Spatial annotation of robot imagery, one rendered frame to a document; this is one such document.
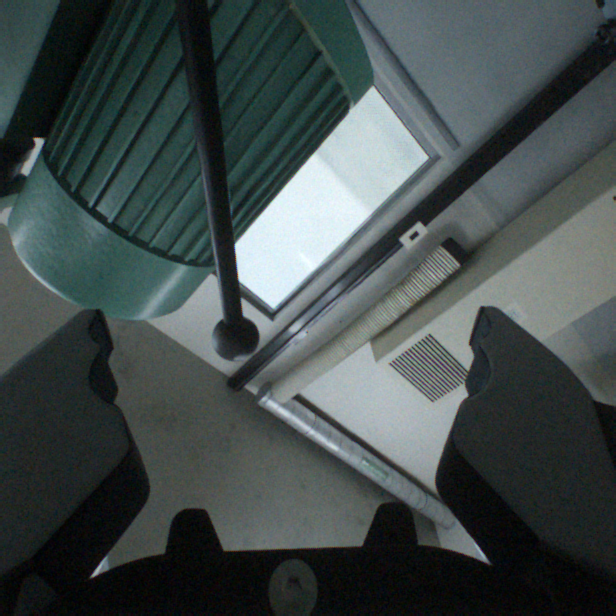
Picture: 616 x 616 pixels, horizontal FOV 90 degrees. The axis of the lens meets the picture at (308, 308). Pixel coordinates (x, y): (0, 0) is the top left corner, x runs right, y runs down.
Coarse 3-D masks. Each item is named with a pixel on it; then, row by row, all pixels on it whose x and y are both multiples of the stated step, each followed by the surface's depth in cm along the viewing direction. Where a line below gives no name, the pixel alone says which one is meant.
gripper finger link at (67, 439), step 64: (0, 384) 7; (64, 384) 7; (0, 448) 6; (64, 448) 6; (128, 448) 6; (0, 512) 5; (64, 512) 5; (128, 512) 6; (0, 576) 4; (64, 576) 5
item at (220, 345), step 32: (192, 0) 13; (192, 32) 14; (192, 64) 14; (192, 96) 15; (224, 160) 17; (224, 192) 17; (224, 224) 18; (224, 256) 19; (224, 288) 20; (224, 320) 22; (224, 352) 21
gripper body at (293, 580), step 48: (192, 528) 4; (384, 528) 5; (96, 576) 4; (144, 576) 4; (192, 576) 4; (240, 576) 4; (288, 576) 4; (336, 576) 4; (384, 576) 4; (432, 576) 4; (480, 576) 4
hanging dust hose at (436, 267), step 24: (432, 264) 157; (456, 264) 156; (408, 288) 162; (432, 288) 162; (384, 312) 169; (336, 336) 185; (360, 336) 176; (312, 360) 189; (336, 360) 185; (288, 384) 196
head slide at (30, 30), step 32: (0, 0) 18; (32, 0) 18; (64, 0) 19; (96, 0) 21; (0, 32) 19; (32, 32) 19; (64, 32) 20; (96, 32) 22; (0, 64) 20; (32, 64) 20; (64, 64) 22; (0, 96) 21; (32, 96) 22; (64, 96) 24; (0, 128) 22; (32, 128) 24
